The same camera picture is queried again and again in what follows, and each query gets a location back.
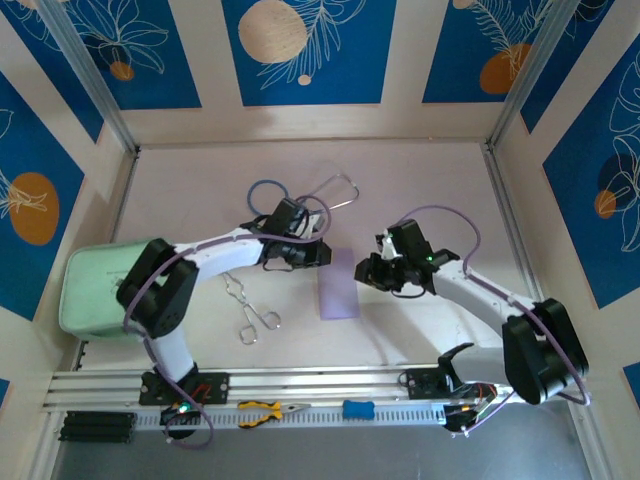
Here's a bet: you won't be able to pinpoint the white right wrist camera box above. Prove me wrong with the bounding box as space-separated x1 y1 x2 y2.
378 232 400 262

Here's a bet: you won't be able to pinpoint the metal crucible tongs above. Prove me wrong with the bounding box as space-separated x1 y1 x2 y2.
223 272 282 346

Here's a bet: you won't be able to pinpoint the aluminium corner post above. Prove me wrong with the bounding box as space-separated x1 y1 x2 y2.
37 0 141 154
487 0 589 151

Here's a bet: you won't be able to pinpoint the black controller board with wires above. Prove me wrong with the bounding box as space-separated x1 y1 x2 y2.
159 399 204 441
442 402 489 434

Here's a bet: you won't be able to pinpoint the yellow handled pliers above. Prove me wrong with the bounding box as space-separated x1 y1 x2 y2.
236 399 312 429

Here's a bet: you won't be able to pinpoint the aluminium mounting rail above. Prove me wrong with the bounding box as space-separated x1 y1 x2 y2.
42 360 594 412

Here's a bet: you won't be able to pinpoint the grey slotted cable duct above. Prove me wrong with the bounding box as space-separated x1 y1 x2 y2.
134 402 447 432

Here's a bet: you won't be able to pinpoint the aluminium table edge rail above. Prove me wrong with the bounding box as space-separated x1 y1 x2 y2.
482 147 561 360
72 147 142 372

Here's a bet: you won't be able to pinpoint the black ribbed block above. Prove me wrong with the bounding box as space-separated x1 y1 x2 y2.
58 410 138 444

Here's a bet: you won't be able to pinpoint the blue stethoscope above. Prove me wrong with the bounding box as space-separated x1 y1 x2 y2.
246 173 361 221

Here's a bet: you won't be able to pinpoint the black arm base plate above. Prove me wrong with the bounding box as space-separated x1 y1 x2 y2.
138 372 231 406
399 367 496 401

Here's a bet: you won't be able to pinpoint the mint green zip pouch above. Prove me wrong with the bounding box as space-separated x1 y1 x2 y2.
58 238 166 344

